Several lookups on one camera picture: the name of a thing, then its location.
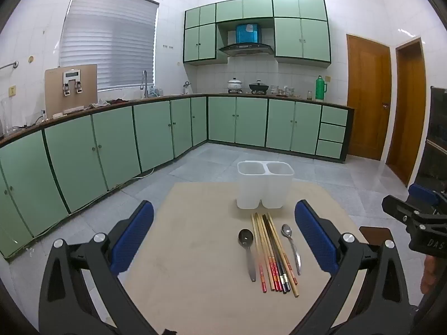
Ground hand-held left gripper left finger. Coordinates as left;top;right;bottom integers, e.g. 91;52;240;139
38;200;166;335

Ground green thermos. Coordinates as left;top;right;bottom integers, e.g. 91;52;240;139
315;75;328;102

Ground range hood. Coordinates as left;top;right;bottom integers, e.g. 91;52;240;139
218;23;275;57

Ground white two-compartment utensil holder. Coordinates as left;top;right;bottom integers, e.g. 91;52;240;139
237;161;294;210

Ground clear glass vase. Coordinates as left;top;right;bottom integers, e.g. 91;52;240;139
0;97;25;137

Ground black wok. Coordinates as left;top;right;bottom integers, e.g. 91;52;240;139
249;80;270;95

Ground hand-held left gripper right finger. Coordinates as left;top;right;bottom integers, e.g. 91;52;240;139
294;200;416;335

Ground green lower kitchen cabinets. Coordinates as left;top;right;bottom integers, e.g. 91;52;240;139
0;94;355;259

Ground wooden door with handle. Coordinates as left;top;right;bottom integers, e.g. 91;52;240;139
346;33;392;161

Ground white mount on board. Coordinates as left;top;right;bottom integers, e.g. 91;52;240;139
62;70;84;95

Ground dark cloth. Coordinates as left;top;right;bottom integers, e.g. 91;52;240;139
89;98;131;109

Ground plain wooden door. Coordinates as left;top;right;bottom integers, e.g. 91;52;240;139
386;37;427;187

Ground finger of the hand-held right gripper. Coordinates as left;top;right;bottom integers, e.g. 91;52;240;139
408;183;441;207
382;195;421;224

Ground brown stool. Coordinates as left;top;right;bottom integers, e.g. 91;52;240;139
359;226;395;247

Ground wooden board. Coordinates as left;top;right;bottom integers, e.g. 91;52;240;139
44;64;98;118

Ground green upper kitchen cabinets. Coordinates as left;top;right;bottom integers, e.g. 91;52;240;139
182;0;332;68

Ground black cabinet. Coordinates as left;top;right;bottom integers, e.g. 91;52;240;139
417;85;447;196

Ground silver metal spoon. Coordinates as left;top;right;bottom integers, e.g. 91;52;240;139
281;224;301;276

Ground black spoon metal handle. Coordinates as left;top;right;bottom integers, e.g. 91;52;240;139
238;229;257;283

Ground person's right hand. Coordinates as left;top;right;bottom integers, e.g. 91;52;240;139
421;256;435;295

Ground white window blind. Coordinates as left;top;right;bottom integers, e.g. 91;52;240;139
59;0;159;93

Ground green kitchen cabinets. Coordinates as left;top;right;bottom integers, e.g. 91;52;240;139
182;0;332;68
0;94;355;259

